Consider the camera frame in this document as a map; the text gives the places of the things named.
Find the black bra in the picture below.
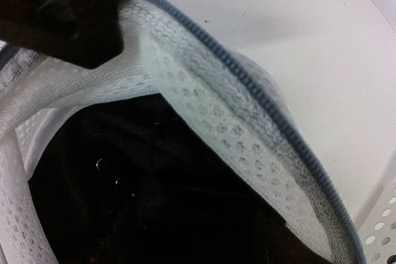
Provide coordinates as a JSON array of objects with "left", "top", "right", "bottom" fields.
[{"left": 28, "top": 95, "right": 324, "bottom": 263}]

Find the white mesh laundry bag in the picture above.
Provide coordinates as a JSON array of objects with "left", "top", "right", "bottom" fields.
[{"left": 1, "top": 0, "right": 366, "bottom": 263}]

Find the white plastic basket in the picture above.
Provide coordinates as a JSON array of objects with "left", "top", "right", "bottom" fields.
[{"left": 359, "top": 174, "right": 395, "bottom": 263}]

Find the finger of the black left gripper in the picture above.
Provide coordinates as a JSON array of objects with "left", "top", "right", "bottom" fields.
[{"left": 1, "top": 0, "right": 124, "bottom": 69}]

